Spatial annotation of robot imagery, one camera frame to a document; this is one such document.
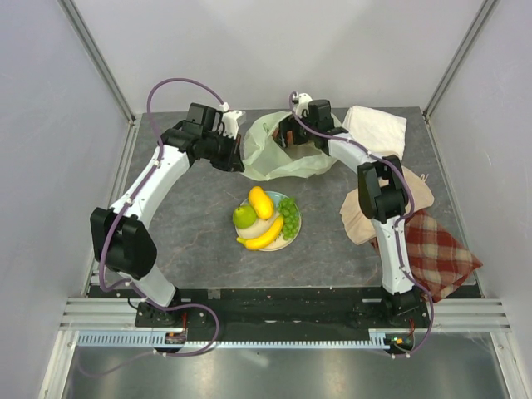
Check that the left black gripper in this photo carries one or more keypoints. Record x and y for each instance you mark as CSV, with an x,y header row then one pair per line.
x,y
233,161

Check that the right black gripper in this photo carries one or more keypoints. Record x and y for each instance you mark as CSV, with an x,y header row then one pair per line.
x,y
285,125

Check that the light green plastic bag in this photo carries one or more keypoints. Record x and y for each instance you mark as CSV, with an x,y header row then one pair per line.
x,y
265,160

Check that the yellow fake mango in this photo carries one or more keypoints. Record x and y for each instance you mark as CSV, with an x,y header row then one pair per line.
x,y
261,203

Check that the green fake apple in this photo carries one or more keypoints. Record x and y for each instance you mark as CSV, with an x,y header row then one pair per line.
x,y
244,216

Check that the green fake grapes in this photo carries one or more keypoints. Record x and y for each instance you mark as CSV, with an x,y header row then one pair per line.
x,y
291,218

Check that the yellow fake banana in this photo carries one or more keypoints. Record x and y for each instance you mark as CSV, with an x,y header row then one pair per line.
x,y
266,238

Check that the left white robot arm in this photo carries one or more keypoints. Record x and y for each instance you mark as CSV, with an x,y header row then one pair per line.
x,y
120,234

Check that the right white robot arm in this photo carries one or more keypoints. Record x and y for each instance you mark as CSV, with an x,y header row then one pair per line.
x,y
383,194

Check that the beige and blue plate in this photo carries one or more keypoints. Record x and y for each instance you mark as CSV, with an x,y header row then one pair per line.
x,y
260,226

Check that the white folded towel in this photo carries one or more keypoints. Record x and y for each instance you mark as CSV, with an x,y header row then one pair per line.
x,y
378,131

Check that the beige crumpled cloth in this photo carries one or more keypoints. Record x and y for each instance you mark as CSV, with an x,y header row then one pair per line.
x,y
359,228

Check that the red plaid cloth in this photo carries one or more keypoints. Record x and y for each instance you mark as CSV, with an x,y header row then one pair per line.
x,y
438,261

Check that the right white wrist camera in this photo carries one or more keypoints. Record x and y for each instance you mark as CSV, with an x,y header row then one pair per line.
x,y
299,103

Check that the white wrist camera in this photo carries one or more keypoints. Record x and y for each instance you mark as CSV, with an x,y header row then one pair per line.
x,y
299,103
231,120

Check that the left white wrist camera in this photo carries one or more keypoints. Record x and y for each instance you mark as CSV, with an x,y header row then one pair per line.
x,y
231,120

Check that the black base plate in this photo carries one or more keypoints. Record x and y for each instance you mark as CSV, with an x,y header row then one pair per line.
x,y
288,314

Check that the light blue cable duct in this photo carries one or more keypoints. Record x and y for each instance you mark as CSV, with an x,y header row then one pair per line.
x,y
376,340

